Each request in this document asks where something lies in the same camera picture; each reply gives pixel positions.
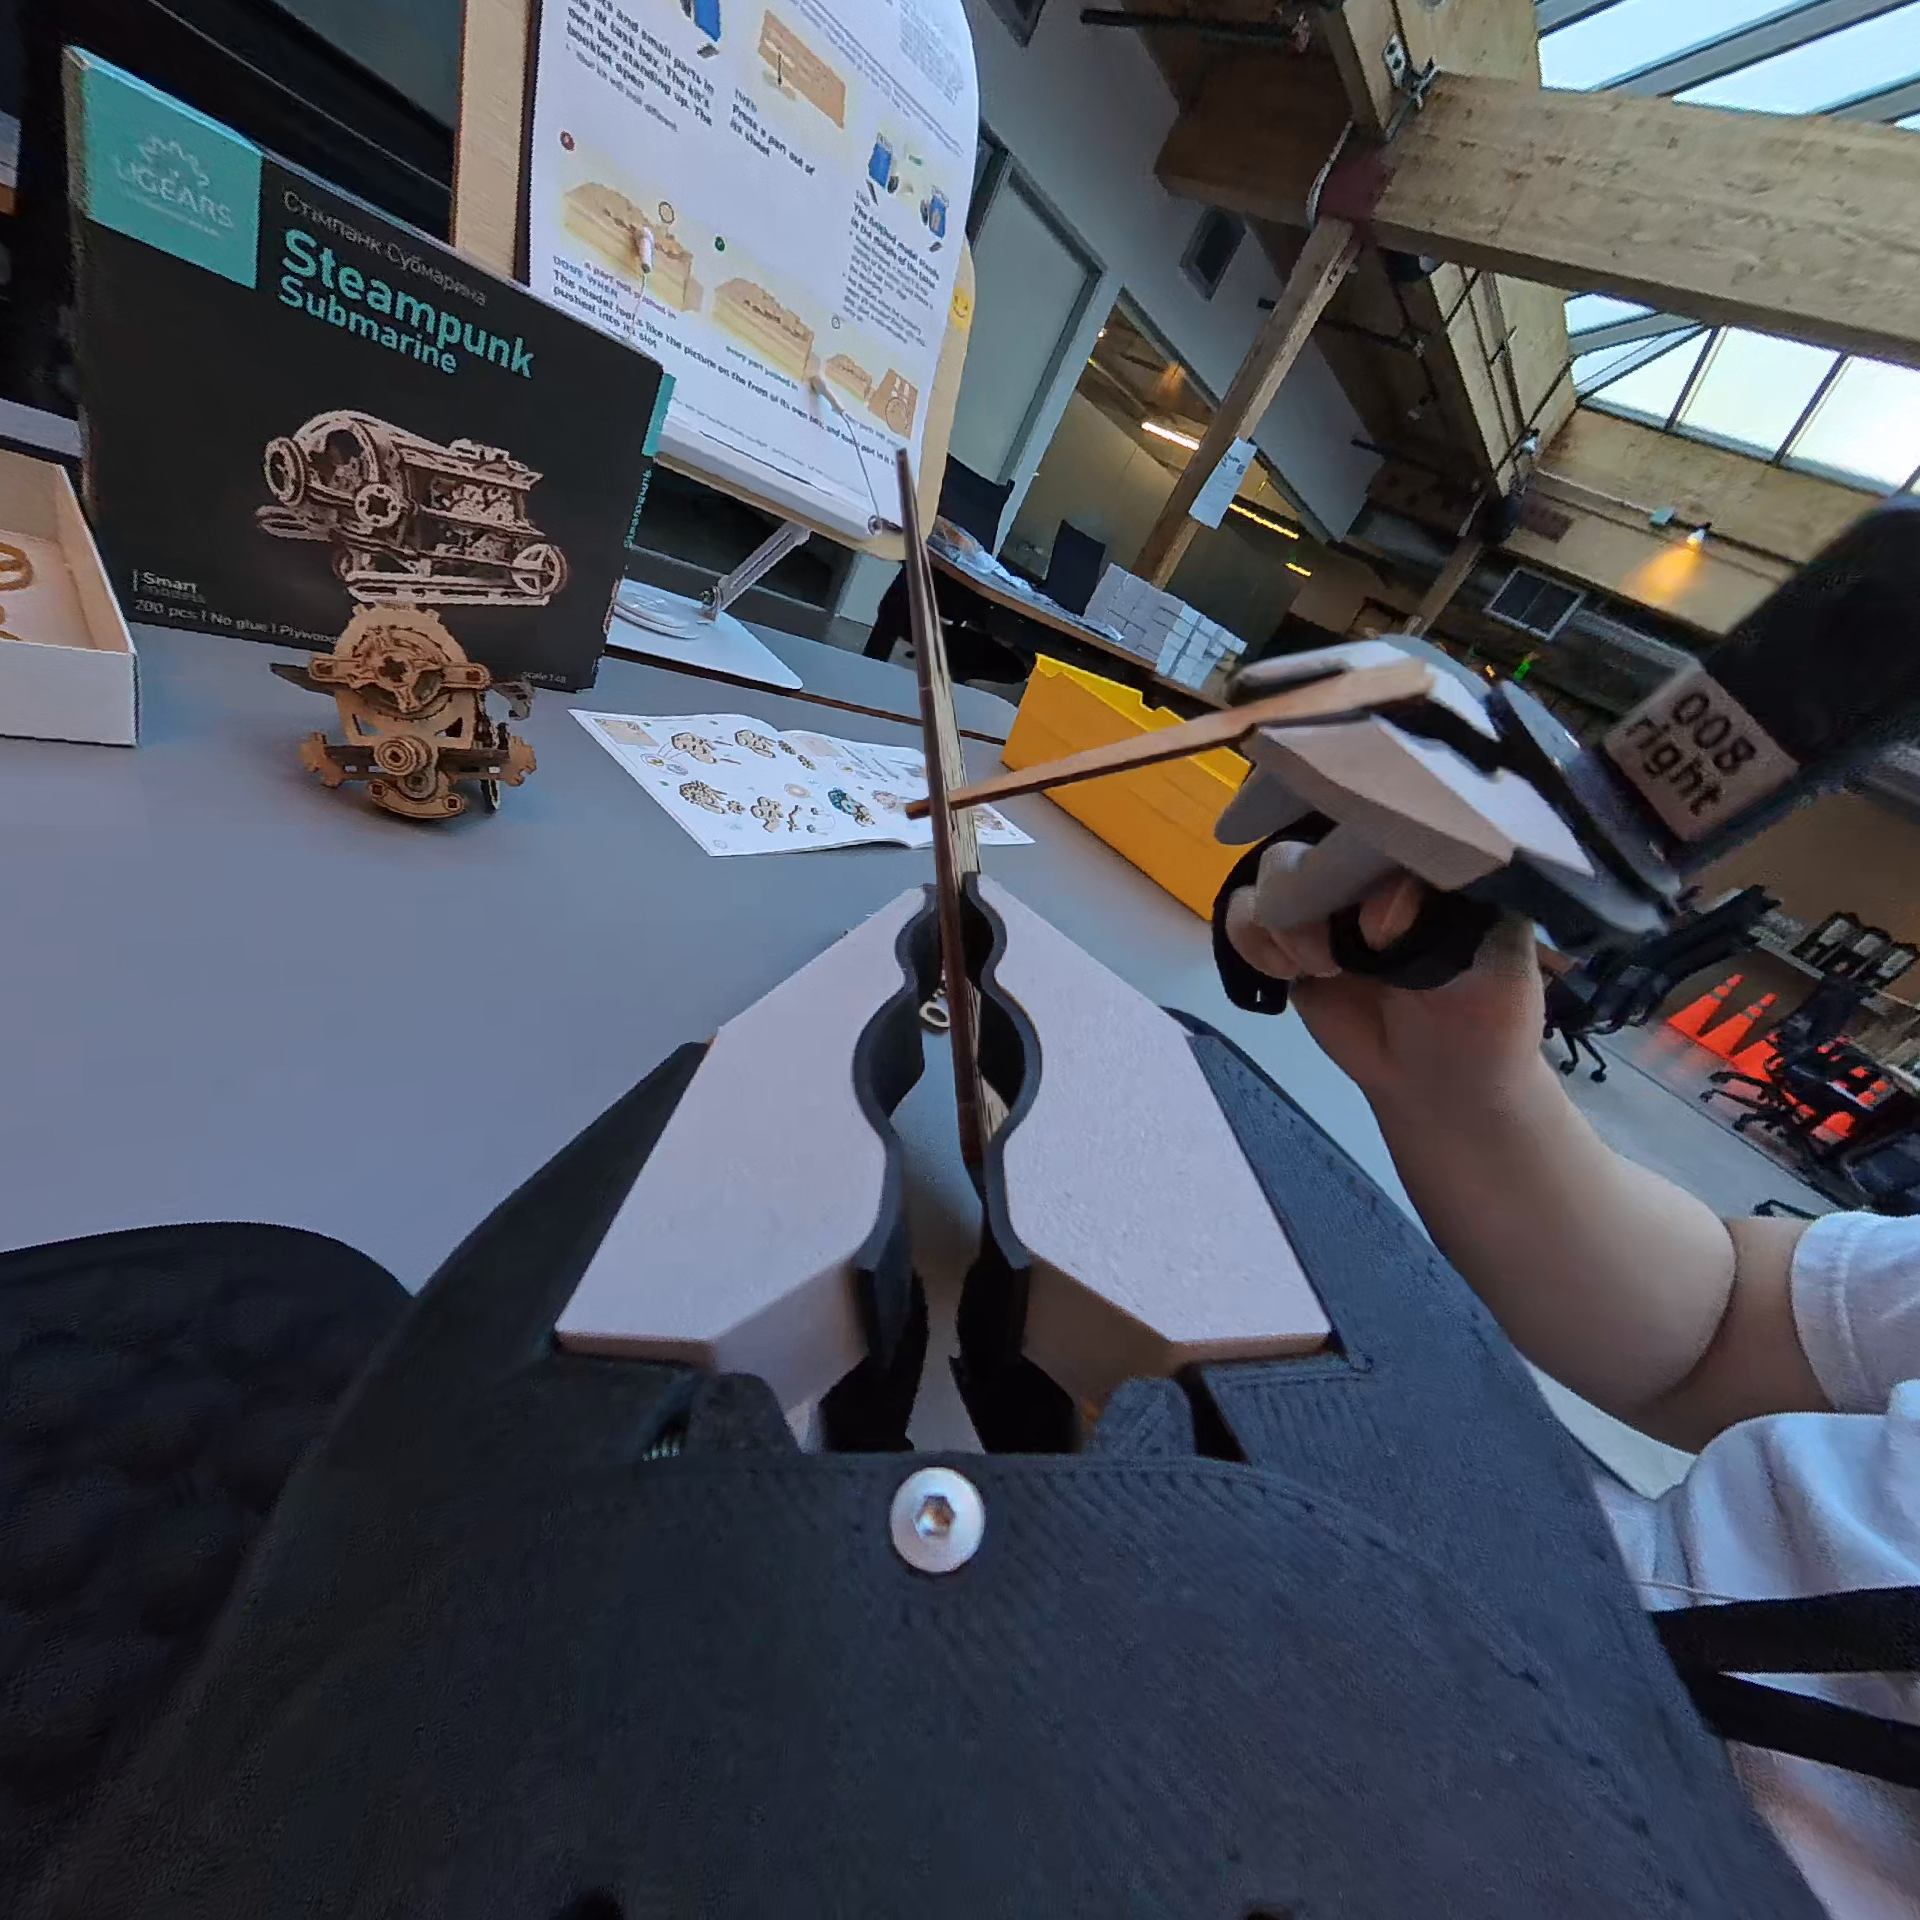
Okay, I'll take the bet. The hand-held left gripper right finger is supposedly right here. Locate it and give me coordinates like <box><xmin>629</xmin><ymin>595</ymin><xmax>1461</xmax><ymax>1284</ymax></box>
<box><xmin>959</xmin><ymin>879</ymin><xmax>1337</xmax><ymax>1455</ymax></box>

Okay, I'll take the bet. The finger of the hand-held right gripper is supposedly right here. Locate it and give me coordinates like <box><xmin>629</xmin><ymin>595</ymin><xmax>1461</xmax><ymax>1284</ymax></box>
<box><xmin>1211</xmin><ymin>701</ymin><xmax>1605</xmax><ymax>895</ymax></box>
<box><xmin>1231</xmin><ymin>639</ymin><xmax>1505</xmax><ymax>748</ymax></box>

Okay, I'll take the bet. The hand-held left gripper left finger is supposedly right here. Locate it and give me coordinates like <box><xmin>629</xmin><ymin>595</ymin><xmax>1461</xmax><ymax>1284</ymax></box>
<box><xmin>551</xmin><ymin>883</ymin><xmax>945</xmax><ymax>1455</ymax></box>

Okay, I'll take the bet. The thin wooden stick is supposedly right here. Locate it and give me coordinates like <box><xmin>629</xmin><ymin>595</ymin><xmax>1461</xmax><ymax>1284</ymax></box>
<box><xmin>904</xmin><ymin>661</ymin><xmax>1441</xmax><ymax>823</ymax></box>

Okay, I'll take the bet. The plywood puzzle parts sheet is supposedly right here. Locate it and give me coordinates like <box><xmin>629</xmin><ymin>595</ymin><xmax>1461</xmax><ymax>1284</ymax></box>
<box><xmin>891</xmin><ymin>448</ymin><xmax>1015</xmax><ymax>1172</ymax></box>

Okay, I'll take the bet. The person's right forearm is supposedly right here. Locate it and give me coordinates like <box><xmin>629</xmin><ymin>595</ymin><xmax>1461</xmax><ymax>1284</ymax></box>
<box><xmin>1394</xmin><ymin>1035</ymin><xmax>1825</xmax><ymax>1450</ymax></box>

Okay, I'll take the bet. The grey desk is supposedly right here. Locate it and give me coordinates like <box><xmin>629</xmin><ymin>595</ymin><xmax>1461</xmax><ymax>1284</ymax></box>
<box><xmin>0</xmin><ymin>609</ymin><xmax>1706</xmax><ymax>1503</ymax></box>

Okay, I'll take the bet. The person's right hand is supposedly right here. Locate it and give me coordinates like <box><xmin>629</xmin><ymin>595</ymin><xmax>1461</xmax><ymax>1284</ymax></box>
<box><xmin>1227</xmin><ymin>883</ymin><xmax>1567</xmax><ymax>1191</ymax></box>

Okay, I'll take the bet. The black office chair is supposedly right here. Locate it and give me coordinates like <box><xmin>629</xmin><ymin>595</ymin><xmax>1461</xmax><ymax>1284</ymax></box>
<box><xmin>1711</xmin><ymin>983</ymin><xmax>1920</xmax><ymax>1203</ymax></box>
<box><xmin>1544</xmin><ymin>961</ymin><xmax>1618</xmax><ymax>1085</ymax></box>

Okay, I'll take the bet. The stack of white boxes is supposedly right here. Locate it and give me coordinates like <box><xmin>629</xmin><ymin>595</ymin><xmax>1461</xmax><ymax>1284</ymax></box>
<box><xmin>1079</xmin><ymin>562</ymin><xmax>1248</xmax><ymax>692</ymax></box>

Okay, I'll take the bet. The yellow plastic bin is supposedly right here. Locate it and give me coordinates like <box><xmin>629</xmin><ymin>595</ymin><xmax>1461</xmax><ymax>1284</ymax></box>
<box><xmin>1000</xmin><ymin>651</ymin><xmax>1260</xmax><ymax>922</ymax></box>

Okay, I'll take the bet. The assembly instruction booklet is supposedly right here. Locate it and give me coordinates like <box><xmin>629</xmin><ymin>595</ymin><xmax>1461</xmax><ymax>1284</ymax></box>
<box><xmin>570</xmin><ymin>708</ymin><xmax>1039</xmax><ymax>859</ymax></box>

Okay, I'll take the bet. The wooden mechanical model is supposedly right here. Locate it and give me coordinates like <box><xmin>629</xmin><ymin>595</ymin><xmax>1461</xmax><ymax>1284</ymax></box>
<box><xmin>269</xmin><ymin>599</ymin><xmax>540</xmax><ymax>823</ymax></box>

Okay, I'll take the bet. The person's white shirt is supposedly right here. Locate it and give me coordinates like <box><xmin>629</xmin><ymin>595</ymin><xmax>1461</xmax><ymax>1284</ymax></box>
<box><xmin>1591</xmin><ymin>1207</ymin><xmax>1920</xmax><ymax>1920</ymax></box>

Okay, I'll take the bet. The illustrated instruction sheet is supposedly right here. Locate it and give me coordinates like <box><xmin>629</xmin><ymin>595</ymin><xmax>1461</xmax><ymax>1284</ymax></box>
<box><xmin>527</xmin><ymin>0</ymin><xmax>985</xmax><ymax>541</ymax></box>

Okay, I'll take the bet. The white cardboard tray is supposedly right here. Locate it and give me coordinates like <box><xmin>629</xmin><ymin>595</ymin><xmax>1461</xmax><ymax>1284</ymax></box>
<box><xmin>0</xmin><ymin>441</ymin><xmax>145</xmax><ymax>748</ymax></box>

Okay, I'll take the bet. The black puzzle box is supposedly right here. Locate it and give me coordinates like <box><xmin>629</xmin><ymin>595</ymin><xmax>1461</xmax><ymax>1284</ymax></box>
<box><xmin>60</xmin><ymin>47</ymin><xmax>677</xmax><ymax>696</ymax></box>

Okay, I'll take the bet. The instruction poster on stand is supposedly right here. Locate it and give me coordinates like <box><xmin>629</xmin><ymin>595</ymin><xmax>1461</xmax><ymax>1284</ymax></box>
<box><xmin>451</xmin><ymin>0</ymin><xmax>985</xmax><ymax>696</ymax></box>

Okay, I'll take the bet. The wooden post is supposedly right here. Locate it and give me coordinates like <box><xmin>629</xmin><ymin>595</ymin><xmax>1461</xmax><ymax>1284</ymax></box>
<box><xmin>1131</xmin><ymin>218</ymin><xmax>1360</xmax><ymax>588</ymax></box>

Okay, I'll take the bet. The black strap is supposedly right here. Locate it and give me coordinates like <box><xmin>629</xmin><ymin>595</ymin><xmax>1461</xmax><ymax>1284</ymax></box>
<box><xmin>1650</xmin><ymin>1586</ymin><xmax>1920</xmax><ymax>1795</ymax></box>

